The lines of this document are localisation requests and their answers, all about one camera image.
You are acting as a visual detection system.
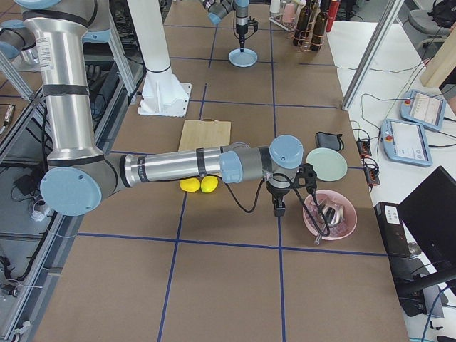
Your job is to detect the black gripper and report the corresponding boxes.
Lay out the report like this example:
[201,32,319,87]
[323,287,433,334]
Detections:
[235,16,249,53]
[266,183,290,217]

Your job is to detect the light blue plate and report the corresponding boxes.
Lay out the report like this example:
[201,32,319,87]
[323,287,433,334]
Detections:
[228,48,258,68]

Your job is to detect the light green plate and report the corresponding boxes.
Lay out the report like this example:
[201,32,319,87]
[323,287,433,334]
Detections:
[306,147,348,182]

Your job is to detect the pink bowl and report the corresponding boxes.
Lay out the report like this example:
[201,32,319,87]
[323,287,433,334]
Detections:
[303,190,357,241]

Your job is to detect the steel ice scoop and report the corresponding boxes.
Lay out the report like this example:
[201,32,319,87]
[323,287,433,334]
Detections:
[318,199,345,235]

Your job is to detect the dark wine bottle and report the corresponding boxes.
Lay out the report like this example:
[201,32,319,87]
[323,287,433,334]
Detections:
[293,1,318,47]
[310,1,328,52]

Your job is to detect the upper yellow lemon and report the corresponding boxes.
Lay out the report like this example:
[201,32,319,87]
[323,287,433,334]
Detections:
[200,175,219,193]

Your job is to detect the yellow lemon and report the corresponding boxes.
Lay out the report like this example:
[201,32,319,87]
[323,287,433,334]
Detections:
[179,177,200,192]
[200,175,219,193]

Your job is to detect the dark grey folded cloth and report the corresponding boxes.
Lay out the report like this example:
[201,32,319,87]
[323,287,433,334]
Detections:
[315,132,345,151]

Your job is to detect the lower yellow lemon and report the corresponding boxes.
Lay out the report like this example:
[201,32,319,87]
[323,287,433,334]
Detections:
[179,177,200,192]

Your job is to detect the bamboo cutting board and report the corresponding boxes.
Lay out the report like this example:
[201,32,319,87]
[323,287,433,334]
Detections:
[178,120,232,151]

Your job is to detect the near teach pendant tablet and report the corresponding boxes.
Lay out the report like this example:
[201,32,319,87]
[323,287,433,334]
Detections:
[380,119,432,167]

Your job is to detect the teach pendant tablet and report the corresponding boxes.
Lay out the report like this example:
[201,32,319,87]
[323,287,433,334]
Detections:
[380,119,432,167]
[400,89,447,132]

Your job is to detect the black laptop computer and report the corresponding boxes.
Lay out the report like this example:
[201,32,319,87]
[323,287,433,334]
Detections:
[398,166,455,266]

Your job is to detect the far teach pendant tablet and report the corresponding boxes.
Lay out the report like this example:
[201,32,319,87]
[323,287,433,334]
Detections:
[400,89,447,132]

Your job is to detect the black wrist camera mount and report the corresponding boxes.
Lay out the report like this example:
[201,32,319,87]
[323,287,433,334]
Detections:
[295,163,317,195]

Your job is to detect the copper wire bottle rack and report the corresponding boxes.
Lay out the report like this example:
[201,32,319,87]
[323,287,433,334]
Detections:
[299,25,314,51]

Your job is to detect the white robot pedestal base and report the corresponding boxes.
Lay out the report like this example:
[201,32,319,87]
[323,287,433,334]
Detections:
[128,0,192,117]

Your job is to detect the aluminium frame post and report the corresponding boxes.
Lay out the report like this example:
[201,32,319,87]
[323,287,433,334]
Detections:
[341,0,405,110]

